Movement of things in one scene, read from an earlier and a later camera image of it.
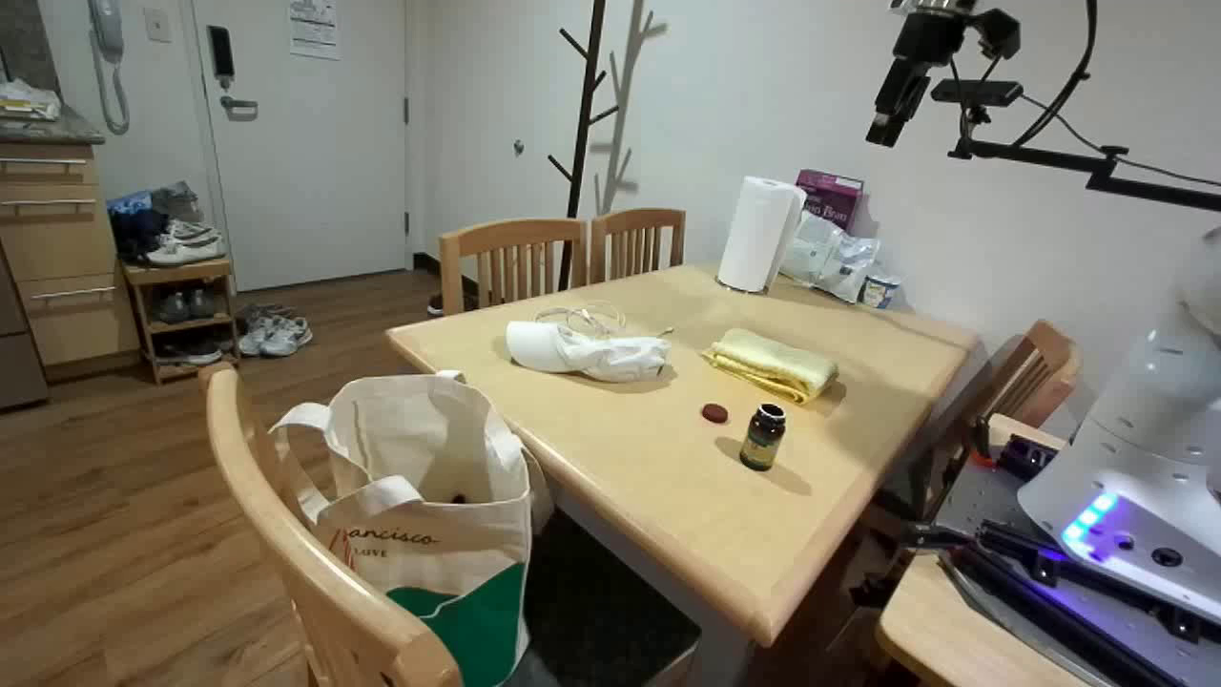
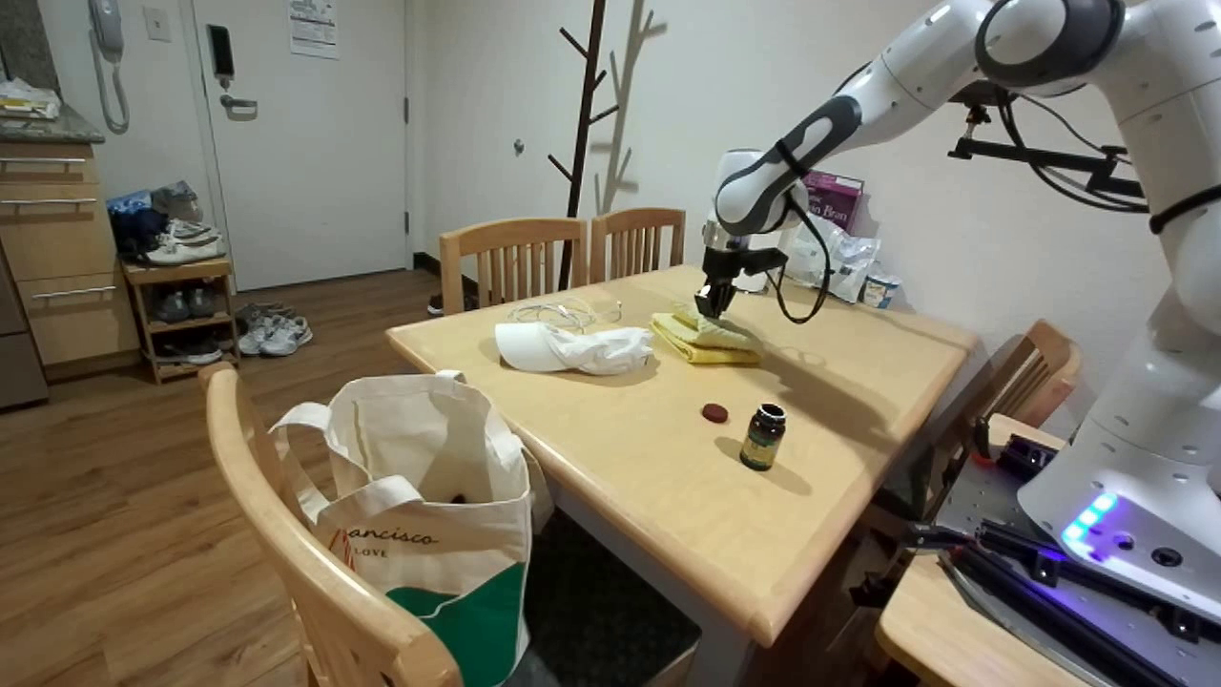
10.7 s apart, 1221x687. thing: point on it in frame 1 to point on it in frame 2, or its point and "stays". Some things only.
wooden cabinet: (61, 308) stays
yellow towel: (788, 368) to (702, 340)
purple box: (830, 198) stays
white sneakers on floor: (273, 329) stays
